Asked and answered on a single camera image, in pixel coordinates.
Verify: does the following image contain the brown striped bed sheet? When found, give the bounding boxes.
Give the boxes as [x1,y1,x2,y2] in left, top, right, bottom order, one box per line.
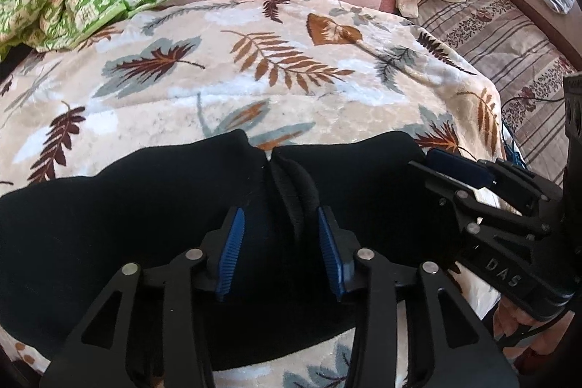
[409,0,582,189]

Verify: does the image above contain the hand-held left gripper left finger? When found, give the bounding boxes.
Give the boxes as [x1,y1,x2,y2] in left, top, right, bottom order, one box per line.
[39,206,246,388]

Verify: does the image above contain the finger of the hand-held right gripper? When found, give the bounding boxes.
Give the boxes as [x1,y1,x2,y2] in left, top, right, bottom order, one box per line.
[427,148,565,216]
[407,161,552,235]

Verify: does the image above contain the black pants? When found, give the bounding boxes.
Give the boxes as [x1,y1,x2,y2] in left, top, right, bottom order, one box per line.
[0,129,465,373]

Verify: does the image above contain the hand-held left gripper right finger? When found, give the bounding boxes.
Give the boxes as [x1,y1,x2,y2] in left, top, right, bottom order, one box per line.
[317,206,519,388]

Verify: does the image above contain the person's right hand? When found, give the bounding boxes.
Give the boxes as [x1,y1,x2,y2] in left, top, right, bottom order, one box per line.
[492,304,569,375]

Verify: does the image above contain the leaf print fleece blanket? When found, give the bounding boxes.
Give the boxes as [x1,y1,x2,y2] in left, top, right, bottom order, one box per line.
[0,0,507,388]

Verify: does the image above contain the black cable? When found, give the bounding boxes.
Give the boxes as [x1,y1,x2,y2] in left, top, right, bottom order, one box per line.
[502,95,567,116]

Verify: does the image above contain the blue cable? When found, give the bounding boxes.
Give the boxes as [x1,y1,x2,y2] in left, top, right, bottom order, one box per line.
[500,124,526,166]

